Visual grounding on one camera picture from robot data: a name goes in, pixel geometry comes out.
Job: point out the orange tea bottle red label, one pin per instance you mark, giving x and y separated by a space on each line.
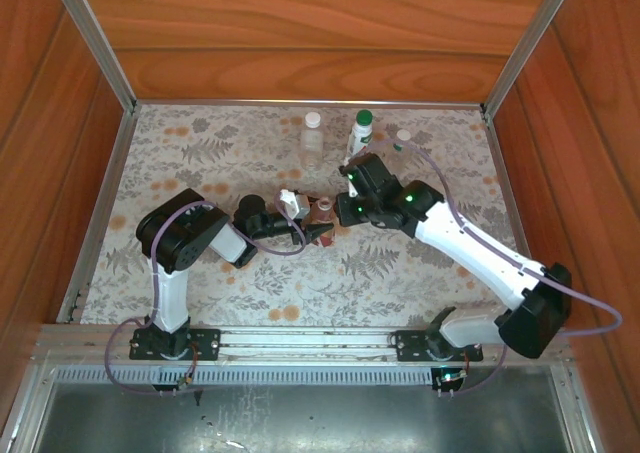
322 218

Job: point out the clear plastic bottle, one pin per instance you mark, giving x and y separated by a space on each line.
325 203
311 145

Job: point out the white bottle green label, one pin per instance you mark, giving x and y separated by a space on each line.
360 133

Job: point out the green bottle cap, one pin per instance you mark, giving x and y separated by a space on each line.
365 117

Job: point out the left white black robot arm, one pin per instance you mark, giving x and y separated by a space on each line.
175 233

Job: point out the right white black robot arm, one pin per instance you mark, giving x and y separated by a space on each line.
475 253

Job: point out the floral patterned tablecloth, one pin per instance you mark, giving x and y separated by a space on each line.
300 283

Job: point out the small electronics board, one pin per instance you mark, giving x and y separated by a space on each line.
450 374
185 382

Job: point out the shiny sheet metal panel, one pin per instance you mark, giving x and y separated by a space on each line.
300 423

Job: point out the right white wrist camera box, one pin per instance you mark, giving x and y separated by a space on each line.
352 189

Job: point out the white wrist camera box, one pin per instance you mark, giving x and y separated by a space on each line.
292 204
352 189

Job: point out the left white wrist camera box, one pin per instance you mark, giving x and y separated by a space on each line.
292 204

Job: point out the thin aluminium table edge rail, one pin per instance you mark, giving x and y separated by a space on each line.
250 103

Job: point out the long aluminium mounting rail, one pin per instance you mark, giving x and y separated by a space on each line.
300 340

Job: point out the aluminium table side rail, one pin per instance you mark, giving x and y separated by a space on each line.
503 173
112 173

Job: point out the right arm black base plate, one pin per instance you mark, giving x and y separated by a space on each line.
410 350

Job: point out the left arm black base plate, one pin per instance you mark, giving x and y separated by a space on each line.
206 352

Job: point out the slanted aluminium frame post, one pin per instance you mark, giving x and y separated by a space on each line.
530 38
96 38

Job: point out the aluminium frame bar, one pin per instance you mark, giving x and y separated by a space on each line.
27 403
572 403

